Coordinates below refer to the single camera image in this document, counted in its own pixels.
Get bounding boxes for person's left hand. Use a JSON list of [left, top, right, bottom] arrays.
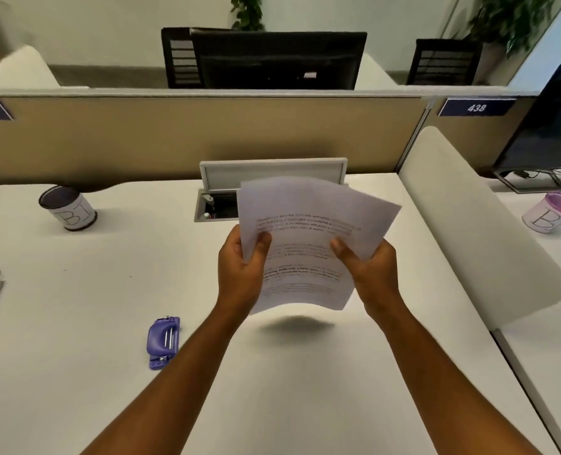
[[217, 224, 273, 318]]

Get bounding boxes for person's right hand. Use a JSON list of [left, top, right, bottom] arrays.
[[330, 237, 401, 322]]

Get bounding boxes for white printed paper sheets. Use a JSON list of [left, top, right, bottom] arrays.
[[239, 176, 403, 315]]

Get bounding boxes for person's left forearm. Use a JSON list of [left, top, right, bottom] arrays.
[[79, 298, 249, 455]]

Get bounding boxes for person's right forearm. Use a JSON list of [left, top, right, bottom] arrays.
[[363, 296, 554, 455]]

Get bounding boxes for beige desk partition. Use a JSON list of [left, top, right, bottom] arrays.
[[0, 87, 539, 194]]

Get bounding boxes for purple hole punch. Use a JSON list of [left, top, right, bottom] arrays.
[[146, 316, 181, 372]]

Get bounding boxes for white side divider panel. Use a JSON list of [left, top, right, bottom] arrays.
[[0, 45, 62, 89], [398, 126, 561, 330]]

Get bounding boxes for black computer monitor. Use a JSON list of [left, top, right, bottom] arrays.
[[189, 28, 368, 90]]

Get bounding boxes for white cup with dark rim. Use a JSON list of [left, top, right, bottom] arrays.
[[39, 185, 97, 232]]

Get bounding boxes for black office chair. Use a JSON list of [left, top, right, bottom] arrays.
[[161, 27, 203, 89], [406, 39, 484, 86]]

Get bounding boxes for white cup with pink rim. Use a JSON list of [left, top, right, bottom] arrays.
[[521, 191, 561, 234]]

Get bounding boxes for green potted plant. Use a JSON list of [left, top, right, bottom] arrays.
[[230, 0, 265, 32], [465, 0, 556, 59]]

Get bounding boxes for black flat monitor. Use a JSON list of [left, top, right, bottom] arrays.
[[491, 64, 561, 194]]

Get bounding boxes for grey desk cable box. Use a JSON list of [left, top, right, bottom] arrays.
[[194, 157, 348, 223]]

